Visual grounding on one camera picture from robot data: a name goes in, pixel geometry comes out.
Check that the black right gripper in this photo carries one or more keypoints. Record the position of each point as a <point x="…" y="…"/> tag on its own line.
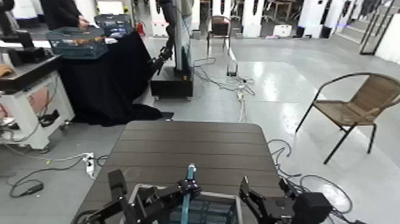
<point x="276" y="209"/>

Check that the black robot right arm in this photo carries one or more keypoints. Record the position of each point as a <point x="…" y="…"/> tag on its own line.
<point x="312" y="208"/>

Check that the small black floor stand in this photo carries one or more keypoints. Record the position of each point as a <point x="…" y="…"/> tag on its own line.
<point x="232" y="69"/>

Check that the wicker chair with black frame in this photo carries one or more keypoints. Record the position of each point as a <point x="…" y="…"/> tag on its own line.
<point x="340" y="112"/>

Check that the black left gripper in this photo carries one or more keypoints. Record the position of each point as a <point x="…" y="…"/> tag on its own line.
<point x="142" y="203"/>

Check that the teal slatted plastic crate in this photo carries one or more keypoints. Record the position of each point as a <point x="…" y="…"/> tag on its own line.
<point x="78" y="47"/>

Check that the dark metal frame chair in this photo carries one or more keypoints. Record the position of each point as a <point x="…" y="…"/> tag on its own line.
<point x="219" y="27"/>

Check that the person in black clothes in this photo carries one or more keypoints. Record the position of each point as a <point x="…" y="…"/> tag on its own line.
<point x="59" y="12"/>

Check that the white box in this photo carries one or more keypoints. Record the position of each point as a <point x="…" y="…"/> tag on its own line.
<point x="282" y="30"/>

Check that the black metal frame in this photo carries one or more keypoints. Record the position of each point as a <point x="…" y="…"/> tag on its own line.
<point x="376" y="28"/>

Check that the red fire extinguisher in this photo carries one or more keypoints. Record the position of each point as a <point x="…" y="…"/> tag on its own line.
<point x="140" y="28"/>

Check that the bare person hand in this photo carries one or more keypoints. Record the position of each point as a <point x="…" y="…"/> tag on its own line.
<point x="83" y="22"/>

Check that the teal crate with white rim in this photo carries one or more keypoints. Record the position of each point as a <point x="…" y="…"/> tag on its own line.
<point x="215" y="209"/>

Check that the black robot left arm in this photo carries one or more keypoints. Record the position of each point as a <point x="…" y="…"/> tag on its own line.
<point x="100" y="214"/>

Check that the white wheeled cart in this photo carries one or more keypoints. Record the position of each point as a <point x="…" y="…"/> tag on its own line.
<point x="34" y="106"/>

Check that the brown cloth item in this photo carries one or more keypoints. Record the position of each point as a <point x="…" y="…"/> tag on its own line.
<point x="5" y="70"/>

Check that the black device on cart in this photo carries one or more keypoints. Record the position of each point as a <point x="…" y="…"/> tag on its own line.
<point x="28" y="53"/>

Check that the person in white shirt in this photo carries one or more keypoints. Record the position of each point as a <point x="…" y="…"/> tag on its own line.
<point x="182" y="34"/>

